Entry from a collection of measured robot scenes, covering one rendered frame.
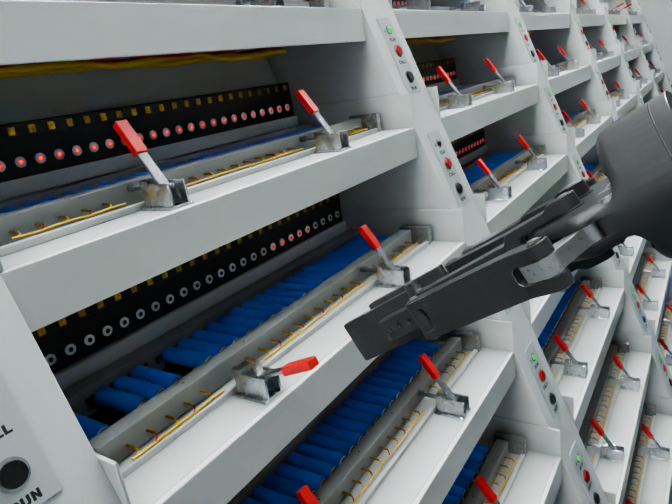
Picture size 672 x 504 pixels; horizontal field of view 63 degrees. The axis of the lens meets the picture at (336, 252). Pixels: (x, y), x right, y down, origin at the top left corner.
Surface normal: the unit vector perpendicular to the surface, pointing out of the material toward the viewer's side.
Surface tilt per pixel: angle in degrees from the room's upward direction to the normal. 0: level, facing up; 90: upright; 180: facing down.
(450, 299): 91
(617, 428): 20
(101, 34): 110
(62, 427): 90
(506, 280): 91
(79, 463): 90
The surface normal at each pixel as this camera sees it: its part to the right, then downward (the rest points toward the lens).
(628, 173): -0.72, -0.04
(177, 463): -0.15, -0.94
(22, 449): 0.72, -0.28
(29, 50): 0.82, 0.04
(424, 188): -0.55, 0.33
